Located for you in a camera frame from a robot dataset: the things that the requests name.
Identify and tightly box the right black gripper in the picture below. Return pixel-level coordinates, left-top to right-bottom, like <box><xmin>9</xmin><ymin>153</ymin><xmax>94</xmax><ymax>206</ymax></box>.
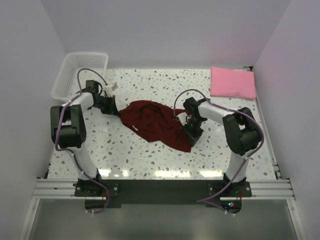
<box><xmin>180</xmin><ymin>116</ymin><xmax>205</xmax><ymax>147</ymax></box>

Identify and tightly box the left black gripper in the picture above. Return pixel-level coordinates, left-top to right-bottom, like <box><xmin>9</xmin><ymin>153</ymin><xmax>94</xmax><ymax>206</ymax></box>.
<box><xmin>93</xmin><ymin>94</ymin><xmax>120</xmax><ymax>116</ymax></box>

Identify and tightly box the dark red t shirt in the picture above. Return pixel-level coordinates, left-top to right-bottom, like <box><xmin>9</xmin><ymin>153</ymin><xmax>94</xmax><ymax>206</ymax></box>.
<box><xmin>119</xmin><ymin>100</ymin><xmax>192</xmax><ymax>153</ymax></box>

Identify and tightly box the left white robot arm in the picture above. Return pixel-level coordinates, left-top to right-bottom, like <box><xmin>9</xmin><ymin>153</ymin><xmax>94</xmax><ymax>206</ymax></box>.
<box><xmin>50</xmin><ymin>80</ymin><xmax>119</xmax><ymax>196</ymax></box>

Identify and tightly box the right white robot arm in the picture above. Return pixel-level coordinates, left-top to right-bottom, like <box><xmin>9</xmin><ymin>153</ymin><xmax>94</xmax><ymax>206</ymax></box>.
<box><xmin>177</xmin><ymin>97</ymin><xmax>264</xmax><ymax>197</ymax></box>

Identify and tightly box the white plastic basket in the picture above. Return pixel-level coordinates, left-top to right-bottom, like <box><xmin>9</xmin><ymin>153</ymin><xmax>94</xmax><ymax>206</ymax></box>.
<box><xmin>51</xmin><ymin>52</ymin><xmax>109</xmax><ymax>102</ymax></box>

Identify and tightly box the folded pink t shirt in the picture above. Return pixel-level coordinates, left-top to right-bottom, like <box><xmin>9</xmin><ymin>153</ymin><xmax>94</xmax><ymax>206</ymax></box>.
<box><xmin>210</xmin><ymin>67</ymin><xmax>257</xmax><ymax>100</ymax></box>

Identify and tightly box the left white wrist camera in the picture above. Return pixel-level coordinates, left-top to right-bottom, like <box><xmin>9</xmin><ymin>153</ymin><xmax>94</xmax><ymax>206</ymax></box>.
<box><xmin>103</xmin><ymin>84</ymin><xmax>118</xmax><ymax>96</ymax></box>

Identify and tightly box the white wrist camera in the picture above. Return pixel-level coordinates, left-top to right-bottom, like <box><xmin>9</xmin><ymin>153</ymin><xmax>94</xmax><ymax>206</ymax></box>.
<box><xmin>103</xmin><ymin>84</ymin><xmax>118</xmax><ymax>96</ymax></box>
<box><xmin>176</xmin><ymin>112</ymin><xmax>189</xmax><ymax>125</ymax></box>

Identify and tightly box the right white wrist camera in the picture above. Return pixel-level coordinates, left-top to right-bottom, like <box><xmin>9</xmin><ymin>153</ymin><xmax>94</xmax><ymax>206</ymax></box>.
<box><xmin>176</xmin><ymin>112</ymin><xmax>189</xmax><ymax>125</ymax></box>

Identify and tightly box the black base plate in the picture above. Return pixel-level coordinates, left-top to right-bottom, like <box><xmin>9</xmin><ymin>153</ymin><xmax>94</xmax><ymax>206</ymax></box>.
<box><xmin>73</xmin><ymin>179</ymin><xmax>253</xmax><ymax>213</ymax></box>

